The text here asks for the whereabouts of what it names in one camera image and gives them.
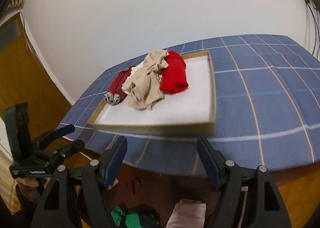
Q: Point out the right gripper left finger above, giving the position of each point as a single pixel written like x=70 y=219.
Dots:
x=58 y=205

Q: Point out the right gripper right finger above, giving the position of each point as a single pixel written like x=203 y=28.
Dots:
x=248 y=197

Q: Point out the bright red garment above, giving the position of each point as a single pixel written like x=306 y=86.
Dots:
x=174 y=79

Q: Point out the shallow cardboard tray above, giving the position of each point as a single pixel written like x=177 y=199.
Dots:
x=190 y=112

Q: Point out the wooden door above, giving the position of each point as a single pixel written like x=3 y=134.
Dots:
x=24 y=79

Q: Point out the maroon grey-banded underwear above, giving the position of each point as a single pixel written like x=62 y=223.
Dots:
x=115 y=94

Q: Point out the beige underwear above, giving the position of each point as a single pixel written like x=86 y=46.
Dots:
x=143 y=86

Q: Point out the person's left hand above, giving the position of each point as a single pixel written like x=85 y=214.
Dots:
x=28 y=187

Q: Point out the green black underwear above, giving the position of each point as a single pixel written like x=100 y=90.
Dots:
x=140 y=216

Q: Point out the pale pink underwear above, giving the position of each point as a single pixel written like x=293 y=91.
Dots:
x=188 y=213

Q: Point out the dark wooden dresser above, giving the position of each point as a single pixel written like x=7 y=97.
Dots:
x=299 y=188

